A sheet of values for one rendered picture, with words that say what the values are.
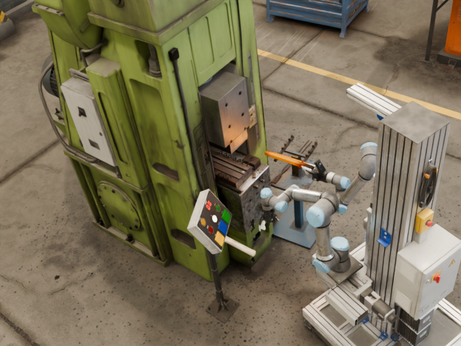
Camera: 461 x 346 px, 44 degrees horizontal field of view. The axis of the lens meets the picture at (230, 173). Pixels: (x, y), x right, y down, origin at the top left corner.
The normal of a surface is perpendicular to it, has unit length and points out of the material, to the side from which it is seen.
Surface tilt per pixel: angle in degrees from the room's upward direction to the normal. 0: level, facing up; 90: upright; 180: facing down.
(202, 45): 90
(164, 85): 89
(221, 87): 0
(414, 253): 0
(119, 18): 90
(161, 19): 90
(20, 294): 0
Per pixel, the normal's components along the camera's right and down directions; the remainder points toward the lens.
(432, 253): -0.11, -0.73
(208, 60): 0.79, 0.35
